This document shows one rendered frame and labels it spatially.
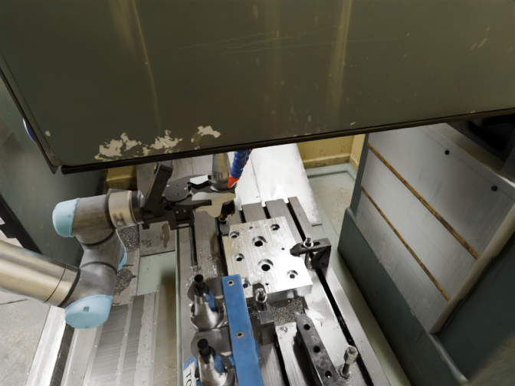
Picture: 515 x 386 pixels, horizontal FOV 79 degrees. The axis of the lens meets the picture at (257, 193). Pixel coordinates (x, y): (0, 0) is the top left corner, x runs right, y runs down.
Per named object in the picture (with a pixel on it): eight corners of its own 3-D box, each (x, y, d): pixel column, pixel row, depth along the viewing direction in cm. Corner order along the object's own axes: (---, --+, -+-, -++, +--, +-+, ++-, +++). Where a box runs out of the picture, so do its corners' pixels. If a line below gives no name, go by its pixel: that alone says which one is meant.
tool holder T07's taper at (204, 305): (219, 321, 57) (214, 299, 52) (194, 324, 56) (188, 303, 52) (218, 299, 60) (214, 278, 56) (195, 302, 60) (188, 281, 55)
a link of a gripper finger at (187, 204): (214, 196, 68) (174, 197, 68) (213, 190, 67) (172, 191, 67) (211, 210, 64) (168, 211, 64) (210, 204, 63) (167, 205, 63)
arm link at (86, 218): (72, 223, 71) (56, 193, 65) (123, 214, 72) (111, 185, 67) (63, 249, 65) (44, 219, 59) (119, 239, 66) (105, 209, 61)
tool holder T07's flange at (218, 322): (225, 332, 58) (224, 325, 56) (191, 337, 57) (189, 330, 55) (224, 301, 62) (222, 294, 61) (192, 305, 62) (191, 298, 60)
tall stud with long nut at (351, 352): (341, 380, 78) (349, 356, 70) (336, 368, 80) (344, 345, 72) (351, 377, 79) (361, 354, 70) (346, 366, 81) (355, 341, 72)
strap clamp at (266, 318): (262, 345, 85) (260, 316, 76) (252, 302, 95) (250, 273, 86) (273, 342, 86) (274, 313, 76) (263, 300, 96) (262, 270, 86)
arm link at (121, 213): (111, 186, 67) (106, 211, 61) (133, 182, 68) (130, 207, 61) (122, 212, 72) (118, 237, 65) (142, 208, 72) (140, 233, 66)
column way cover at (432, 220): (425, 339, 85) (520, 192, 53) (349, 220, 121) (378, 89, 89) (441, 335, 86) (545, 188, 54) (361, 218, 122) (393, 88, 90)
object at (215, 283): (188, 306, 61) (188, 304, 60) (187, 283, 65) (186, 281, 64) (224, 299, 62) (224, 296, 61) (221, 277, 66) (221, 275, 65)
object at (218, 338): (191, 364, 52) (190, 363, 52) (189, 335, 57) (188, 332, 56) (233, 355, 54) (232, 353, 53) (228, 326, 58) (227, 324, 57)
